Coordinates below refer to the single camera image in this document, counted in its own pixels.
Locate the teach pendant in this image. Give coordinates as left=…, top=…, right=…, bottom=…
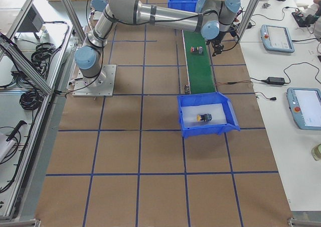
left=286, top=87, right=320, bottom=131
left=260, top=25, right=295, bottom=53

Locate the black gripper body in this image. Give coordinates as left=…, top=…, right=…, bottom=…
left=206, top=32, right=226, bottom=57

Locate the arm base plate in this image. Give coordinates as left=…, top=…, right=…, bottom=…
left=72, top=64, right=117, bottom=97

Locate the near teach pendant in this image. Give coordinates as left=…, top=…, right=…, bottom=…
left=286, top=87, right=320, bottom=131

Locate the green conveyor belt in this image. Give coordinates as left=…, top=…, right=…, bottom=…
left=183, top=31, right=216, bottom=94

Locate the red push button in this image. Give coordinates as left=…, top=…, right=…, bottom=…
left=190, top=46, right=204, bottom=55

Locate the aluminium frame post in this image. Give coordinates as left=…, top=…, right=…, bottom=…
left=238, top=0, right=260, bottom=43

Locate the yellow push button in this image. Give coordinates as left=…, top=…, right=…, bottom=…
left=197, top=113, right=212, bottom=122

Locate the red black wire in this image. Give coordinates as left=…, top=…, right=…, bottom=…
left=214, top=80, right=253, bottom=86

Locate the blue bin right side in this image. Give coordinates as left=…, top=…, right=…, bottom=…
left=177, top=92, right=240, bottom=138

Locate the far teach pendant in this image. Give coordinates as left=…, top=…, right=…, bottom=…
left=260, top=25, right=295, bottom=53

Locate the black power adapter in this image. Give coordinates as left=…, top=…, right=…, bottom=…
left=262, top=76, right=286, bottom=85

